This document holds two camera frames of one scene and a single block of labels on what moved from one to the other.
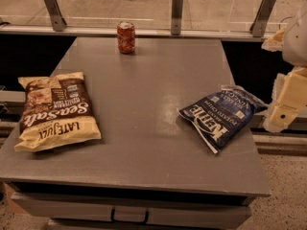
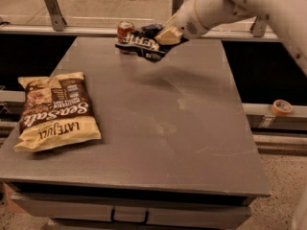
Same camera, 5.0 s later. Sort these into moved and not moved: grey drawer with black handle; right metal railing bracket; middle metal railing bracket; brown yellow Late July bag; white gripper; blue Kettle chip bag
Moved: blue Kettle chip bag; white gripper
Not moved: middle metal railing bracket; right metal railing bracket; grey drawer with black handle; brown yellow Late July bag
